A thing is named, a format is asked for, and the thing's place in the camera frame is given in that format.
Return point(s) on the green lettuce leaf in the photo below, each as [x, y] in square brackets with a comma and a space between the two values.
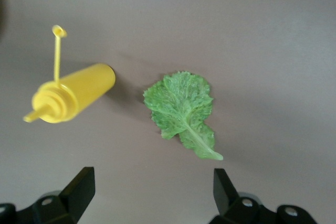
[181, 103]

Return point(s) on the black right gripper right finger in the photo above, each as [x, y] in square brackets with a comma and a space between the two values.
[228, 203]

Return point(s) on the yellow squeeze bottle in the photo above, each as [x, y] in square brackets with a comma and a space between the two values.
[78, 87]

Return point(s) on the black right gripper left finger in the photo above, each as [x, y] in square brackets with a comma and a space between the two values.
[76, 197]

